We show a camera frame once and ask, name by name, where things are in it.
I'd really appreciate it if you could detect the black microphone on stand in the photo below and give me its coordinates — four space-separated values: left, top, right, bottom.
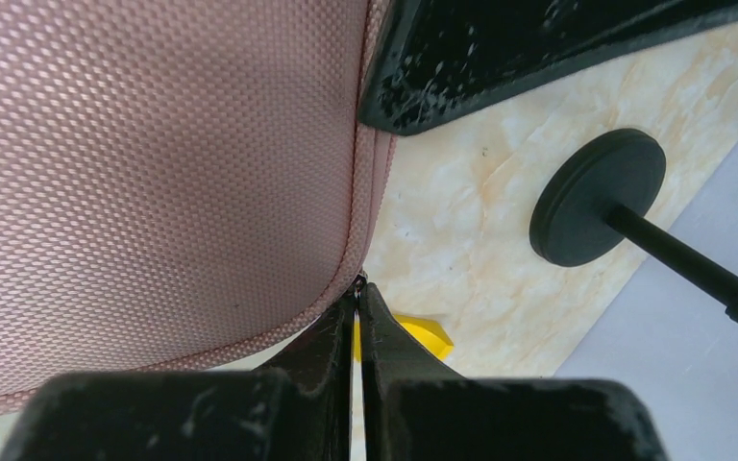
529 128 738 324

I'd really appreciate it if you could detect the pink medicine kit case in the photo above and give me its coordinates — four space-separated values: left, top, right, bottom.
0 1 394 415

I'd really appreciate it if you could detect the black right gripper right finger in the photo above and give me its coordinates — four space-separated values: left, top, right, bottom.
357 283 668 460

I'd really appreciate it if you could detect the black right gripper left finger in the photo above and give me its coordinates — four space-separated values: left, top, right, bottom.
0 295 357 460

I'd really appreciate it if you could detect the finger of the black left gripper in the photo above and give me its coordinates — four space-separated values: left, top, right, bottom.
358 0 738 136

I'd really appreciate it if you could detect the yellow plastic block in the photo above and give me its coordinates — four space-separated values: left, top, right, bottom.
354 314 455 361

